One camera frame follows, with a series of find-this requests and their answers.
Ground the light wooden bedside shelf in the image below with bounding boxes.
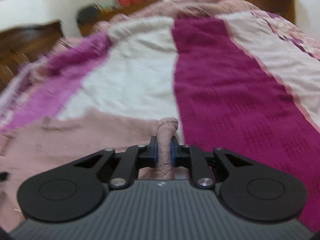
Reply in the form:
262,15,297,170
77,0,296,36

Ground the pink rumpled blanket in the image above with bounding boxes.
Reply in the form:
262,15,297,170
92,0,258,32

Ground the dark green clothes pile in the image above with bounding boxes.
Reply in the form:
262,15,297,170
76,3,101,26

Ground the dark wooden headboard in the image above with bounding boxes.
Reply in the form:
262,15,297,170
1,20,63,90

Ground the purple pink patchwork quilt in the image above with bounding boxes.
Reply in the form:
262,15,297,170
1,10,319,231

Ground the pink knit cardigan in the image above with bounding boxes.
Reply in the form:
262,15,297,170
1,109,187,231

